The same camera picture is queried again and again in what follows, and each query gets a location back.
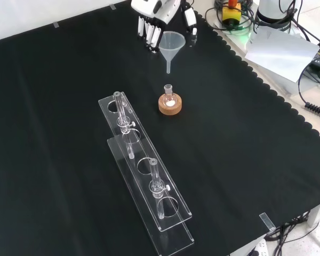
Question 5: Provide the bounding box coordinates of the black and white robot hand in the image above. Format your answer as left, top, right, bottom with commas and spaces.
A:
130, 0, 199, 54

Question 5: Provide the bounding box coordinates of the cork ring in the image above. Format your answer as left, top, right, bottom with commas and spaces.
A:
158, 93, 182, 116

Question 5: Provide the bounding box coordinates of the white power strip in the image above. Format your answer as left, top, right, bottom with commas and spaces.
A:
244, 238, 270, 256

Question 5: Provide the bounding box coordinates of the small round-bottom glass flask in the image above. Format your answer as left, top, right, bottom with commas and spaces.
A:
162, 84, 177, 108

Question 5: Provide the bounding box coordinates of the clear tape strip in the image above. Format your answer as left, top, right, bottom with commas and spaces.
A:
259, 212, 276, 231

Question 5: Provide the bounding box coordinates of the clear plastic funnel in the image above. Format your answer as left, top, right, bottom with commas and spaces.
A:
159, 31, 187, 75

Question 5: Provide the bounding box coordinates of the yellow stop button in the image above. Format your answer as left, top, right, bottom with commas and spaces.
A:
221, 0, 242, 28

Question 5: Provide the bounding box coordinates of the clear acrylic funnel stand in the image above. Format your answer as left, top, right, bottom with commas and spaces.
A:
98, 91, 195, 256

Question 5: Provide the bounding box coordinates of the pale board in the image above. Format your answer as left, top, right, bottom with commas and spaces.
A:
244, 26, 320, 83

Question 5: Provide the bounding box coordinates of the green cable by stop button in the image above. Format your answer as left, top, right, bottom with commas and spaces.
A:
223, 14, 255, 35

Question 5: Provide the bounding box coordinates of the white table leg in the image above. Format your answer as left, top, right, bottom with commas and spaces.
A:
307, 202, 320, 228

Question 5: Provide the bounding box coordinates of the black cloth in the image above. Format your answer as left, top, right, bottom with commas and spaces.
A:
0, 0, 320, 256

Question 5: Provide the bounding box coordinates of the black coiled cable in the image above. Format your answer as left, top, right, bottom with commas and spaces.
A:
298, 66, 320, 119

